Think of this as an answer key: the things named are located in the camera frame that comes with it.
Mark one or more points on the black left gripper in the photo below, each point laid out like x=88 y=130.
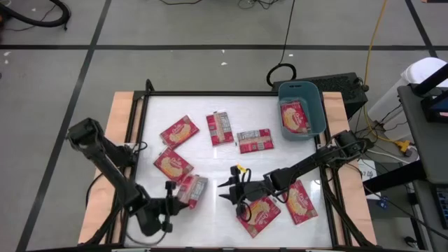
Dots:
x=162 y=208

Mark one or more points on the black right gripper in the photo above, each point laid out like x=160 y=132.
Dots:
x=250 y=190

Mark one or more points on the red popcorn bag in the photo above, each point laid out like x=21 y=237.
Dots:
x=173 y=165
x=260 y=217
x=179 y=132
x=220 y=128
x=255 y=141
x=194 y=189
x=294 y=117
x=301 y=206

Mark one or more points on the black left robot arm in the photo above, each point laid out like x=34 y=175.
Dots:
x=112 y=175

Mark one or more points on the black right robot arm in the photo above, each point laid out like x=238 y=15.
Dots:
x=308 y=161

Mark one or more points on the light wooden side board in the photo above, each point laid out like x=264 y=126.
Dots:
x=334 y=108
x=119 y=105

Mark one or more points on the teal plastic basket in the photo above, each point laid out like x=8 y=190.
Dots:
x=316 y=105

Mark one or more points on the white paper sheet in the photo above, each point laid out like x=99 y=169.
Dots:
x=367 y=173

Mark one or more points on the black perforated equipment box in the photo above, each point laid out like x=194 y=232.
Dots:
x=336 y=87

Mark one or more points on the small blue tag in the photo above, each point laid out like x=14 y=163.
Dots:
x=383 y=203

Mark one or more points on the black desk crossbar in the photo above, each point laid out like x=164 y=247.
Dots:
x=395 y=175

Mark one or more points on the small black floor object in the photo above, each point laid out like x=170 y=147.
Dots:
x=409 y=241

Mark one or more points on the dark grey desk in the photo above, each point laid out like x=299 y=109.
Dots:
x=420 y=147

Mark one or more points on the dark keyboard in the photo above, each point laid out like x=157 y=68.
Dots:
x=442 y=206

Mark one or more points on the black and blue device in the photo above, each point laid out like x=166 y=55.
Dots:
x=435 y=108

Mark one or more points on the white rounded bin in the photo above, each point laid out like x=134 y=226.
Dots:
x=423 y=70

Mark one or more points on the black bar on desk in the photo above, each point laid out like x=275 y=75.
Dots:
x=430 y=80

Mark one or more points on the black metal table frame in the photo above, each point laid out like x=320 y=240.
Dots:
x=210 y=93

